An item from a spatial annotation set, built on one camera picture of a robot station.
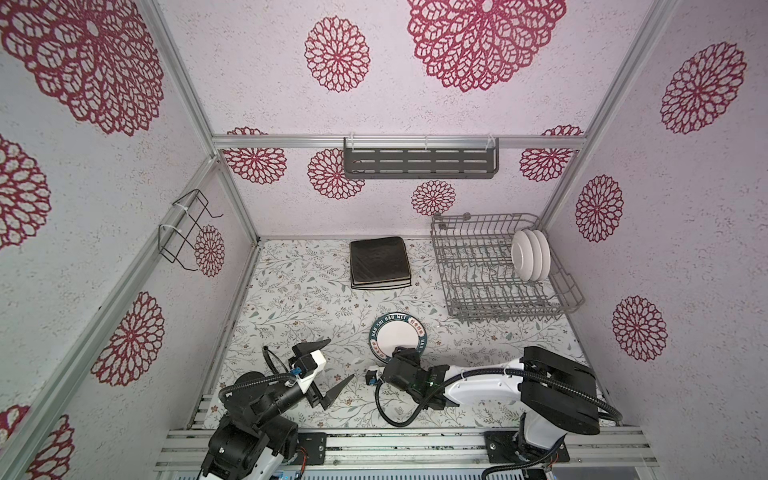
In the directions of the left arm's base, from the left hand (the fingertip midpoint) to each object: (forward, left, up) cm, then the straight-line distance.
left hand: (338, 361), depth 67 cm
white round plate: (+17, -14, -19) cm, 29 cm away
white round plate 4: (+36, -62, -6) cm, 72 cm away
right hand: (+10, -15, -16) cm, 24 cm away
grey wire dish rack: (+50, -46, -22) cm, 72 cm away
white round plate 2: (+40, -57, -9) cm, 70 cm away
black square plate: (+43, -9, -17) cm, 47 cm away
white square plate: (+34, -9, -19) cm, 41 cm away
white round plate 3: (+37, -60, -5) cm, 70 cm away
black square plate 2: (+37, -12, -21) cm, 44 cm away
